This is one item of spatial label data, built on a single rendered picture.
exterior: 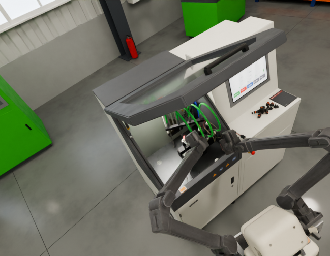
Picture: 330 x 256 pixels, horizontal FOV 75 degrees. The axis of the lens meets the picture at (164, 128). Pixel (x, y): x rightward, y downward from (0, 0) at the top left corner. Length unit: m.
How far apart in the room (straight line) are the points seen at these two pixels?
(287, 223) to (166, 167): 1.08
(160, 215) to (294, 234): 0.54
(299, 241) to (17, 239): 3.04
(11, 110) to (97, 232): 2.01
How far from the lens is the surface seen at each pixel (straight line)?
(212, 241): 1.06
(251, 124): 1.88
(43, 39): 5.00
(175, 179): 0.98
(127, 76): 1.74
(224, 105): 1.77
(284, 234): 1.06
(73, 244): 2.92
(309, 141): 1.01
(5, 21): 4.85
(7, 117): 3.64
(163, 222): 0.87
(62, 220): 3.13
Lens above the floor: 2.36
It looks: 46 degrees down
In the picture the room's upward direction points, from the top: 18 degrees counter-clockwise
